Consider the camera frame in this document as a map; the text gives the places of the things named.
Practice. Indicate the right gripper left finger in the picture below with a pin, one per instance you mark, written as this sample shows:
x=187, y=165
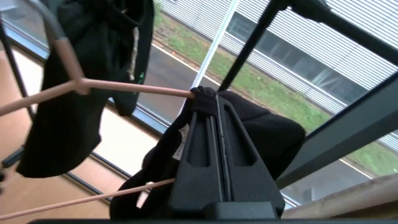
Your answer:
x=196, y=186

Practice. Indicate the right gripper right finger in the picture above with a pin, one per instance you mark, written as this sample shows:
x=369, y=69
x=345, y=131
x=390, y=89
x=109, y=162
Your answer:
x=252, y=186

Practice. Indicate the black clothes rack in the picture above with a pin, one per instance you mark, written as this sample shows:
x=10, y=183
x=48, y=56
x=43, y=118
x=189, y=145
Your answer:
x=248, y=46

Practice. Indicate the pink clothes hanger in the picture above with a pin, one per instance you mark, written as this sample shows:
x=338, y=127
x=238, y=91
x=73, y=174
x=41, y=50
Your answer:
x=124, y=87

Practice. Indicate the window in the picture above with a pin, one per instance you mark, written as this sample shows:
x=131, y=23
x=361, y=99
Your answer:
x=342, y=133

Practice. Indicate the beige curtain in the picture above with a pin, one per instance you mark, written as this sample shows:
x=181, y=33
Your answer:
x=348, y=199

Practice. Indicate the black garment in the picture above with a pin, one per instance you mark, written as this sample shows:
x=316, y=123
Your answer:
x=68, y=124
x=273, y=137

